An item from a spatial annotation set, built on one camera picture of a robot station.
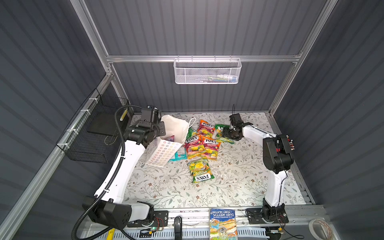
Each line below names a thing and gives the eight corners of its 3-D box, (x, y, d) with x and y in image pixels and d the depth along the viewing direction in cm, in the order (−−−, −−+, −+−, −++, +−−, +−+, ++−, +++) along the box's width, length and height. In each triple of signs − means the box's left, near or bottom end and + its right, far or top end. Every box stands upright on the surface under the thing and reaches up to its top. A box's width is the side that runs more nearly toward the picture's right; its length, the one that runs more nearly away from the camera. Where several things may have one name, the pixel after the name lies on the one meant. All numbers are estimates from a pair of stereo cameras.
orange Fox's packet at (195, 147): (187, 159, 95) (187, 157, 93) (184, 140, 105) (183, 137, 103) (207, 156, 97) (207, 153, 95) (202, 137, 107) (202, 134, 104)
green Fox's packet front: (193, 184, 86) (193, 182, 83) (187, 164, 94) (187, 161, 92) (213, 178, 89) (214, 176, 86) (206, 159, 97) (206, 156, 94)
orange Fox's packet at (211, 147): (197, 155, 98) (197, 152, 95) (202, 138, 106) (202, 136, 104) (216, 160, 96) (217, 157, 93) (220, 143, 104) (221, 140, 101)
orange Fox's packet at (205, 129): (193, 132, 110) (193, 129, 107) (200, 122, 117) (200, 119, 114) (209, 139, 106) (210, 136, 103) (216, 128, 112) (216, 125, 110)
